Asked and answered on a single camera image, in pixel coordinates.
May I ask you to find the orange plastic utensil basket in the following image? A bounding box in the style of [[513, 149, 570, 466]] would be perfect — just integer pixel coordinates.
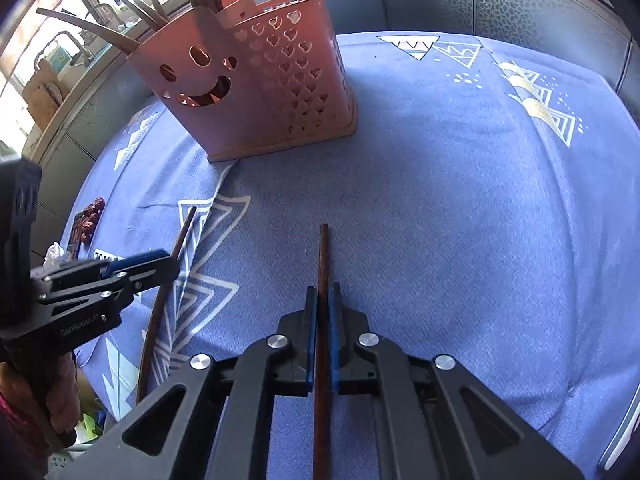
[[126, 0, 359, 163]]

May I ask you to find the packet of red dates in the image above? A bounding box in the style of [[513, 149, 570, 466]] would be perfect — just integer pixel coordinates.
[[70, 196, 106, 256]]

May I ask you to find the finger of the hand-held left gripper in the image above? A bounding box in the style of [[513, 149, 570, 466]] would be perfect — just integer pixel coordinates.
[[30, 249, 172, 286], [2, 260, 179, 353]]

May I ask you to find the white crumpled tissue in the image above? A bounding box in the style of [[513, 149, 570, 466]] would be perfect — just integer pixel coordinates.
[[44, 241, 68, 267]]

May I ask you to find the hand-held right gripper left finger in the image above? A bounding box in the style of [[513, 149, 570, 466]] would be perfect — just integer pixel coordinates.
[[65, 286, 318, 480]]

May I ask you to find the brown cardboard box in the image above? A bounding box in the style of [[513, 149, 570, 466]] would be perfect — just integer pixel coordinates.
[[22, 57, 71, 128]]

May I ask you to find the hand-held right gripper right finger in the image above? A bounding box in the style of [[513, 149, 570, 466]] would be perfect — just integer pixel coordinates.
[[327, 282, 585, 480]]

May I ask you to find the blue printed tablecloth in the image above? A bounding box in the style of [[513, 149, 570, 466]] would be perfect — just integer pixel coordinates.
[[59, 31, 640, 466]]

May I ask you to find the person's left hand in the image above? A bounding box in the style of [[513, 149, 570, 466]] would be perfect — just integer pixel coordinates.
[[0, 352, 80, 453]]

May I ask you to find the dark brown chopstick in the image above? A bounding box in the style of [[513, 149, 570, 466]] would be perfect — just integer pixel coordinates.
[[136, 205, 198, 407], [311, 223, 333, 480]]

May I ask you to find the yellow green packet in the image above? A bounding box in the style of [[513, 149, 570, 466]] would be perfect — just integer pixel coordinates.
[[77, 410, 101, 443]]

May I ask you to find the curved metal faucet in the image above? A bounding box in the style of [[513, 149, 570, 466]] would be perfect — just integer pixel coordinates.
[[87, 2, 121, 26], [35, 30, 96, 68]]

